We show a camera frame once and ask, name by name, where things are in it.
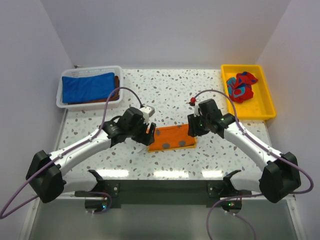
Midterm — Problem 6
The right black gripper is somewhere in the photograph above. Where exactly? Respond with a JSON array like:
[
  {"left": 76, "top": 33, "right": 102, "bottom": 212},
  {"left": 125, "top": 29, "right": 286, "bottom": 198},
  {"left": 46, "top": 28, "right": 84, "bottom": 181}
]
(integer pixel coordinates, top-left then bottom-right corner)
[{"left": 188, "top": 112, "right": 211, "bottom": 138}]

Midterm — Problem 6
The orange cloth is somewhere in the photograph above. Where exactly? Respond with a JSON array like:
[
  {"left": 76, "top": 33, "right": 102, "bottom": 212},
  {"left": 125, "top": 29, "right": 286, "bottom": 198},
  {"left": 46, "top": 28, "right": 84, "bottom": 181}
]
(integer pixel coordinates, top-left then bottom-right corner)
[{"left": 148, "top": 124, "right": 197, "bottom": 153}]

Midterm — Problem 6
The brown towel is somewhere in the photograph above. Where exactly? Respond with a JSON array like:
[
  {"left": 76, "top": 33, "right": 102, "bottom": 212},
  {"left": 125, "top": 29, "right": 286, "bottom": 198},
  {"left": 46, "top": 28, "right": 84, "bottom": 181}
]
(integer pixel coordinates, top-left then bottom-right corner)
[{"left": 67, "top": 75, "right": 121, "bottom": 105}]

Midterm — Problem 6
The blue towel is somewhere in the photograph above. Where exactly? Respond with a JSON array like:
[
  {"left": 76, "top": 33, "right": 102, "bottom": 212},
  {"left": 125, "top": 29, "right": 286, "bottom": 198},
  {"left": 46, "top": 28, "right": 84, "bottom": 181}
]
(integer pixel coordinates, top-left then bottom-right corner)
[{"left": 61, "top": 72, "right": 116, "bottom": 103}]

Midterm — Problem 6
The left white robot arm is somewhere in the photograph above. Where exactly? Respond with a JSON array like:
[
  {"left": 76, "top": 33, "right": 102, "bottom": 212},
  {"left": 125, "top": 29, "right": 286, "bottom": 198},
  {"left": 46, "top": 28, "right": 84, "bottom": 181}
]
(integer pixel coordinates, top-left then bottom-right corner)
[{"left": 25, "top": 106, "right": 156, "bottom": 203}]

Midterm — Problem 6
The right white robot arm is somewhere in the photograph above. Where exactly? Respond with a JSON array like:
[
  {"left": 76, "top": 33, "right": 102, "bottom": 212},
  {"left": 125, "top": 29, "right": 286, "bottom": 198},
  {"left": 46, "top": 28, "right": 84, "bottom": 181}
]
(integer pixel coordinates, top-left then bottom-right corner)
[{"left": 187, "top": 97, "right": 301, "bottom": 203}]

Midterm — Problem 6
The white plastic laundry basket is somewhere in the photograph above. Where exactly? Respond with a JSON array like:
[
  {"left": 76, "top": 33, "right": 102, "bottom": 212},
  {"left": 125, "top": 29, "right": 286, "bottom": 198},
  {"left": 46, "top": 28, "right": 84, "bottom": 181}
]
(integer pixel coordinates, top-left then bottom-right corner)
[{"left": 56, "top": 65, "right": 124, "bottom": 112}]

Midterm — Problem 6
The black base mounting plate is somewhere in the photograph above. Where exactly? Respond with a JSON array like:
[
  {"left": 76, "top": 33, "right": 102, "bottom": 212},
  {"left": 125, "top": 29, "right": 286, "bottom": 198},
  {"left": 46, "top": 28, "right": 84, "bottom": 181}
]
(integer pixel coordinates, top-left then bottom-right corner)
[{"left": 75, "top": 180, "right": 252, "bottom": 210}]

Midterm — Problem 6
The red and blue cloth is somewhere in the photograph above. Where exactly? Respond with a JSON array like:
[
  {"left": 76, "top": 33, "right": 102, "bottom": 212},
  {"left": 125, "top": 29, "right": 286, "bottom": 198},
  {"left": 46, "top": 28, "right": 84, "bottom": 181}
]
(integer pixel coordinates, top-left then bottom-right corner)
[{"left": 226, "top": 71, "right": 258, "bottom": 104}]

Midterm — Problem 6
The yellow plastic bin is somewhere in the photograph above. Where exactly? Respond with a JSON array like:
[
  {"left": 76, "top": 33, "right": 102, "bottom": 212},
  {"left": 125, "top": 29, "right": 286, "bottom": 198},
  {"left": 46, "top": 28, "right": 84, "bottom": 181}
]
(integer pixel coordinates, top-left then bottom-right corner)
[{"left": 221, "top": 64, "right": 277, "bottom": 121}]

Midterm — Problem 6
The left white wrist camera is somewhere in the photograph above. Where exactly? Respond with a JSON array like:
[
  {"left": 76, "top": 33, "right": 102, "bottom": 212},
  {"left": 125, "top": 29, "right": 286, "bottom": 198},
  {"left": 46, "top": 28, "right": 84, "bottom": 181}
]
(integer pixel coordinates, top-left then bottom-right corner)
[{"left": 139, "top": 105, "right": 155, "bottom": 120}]

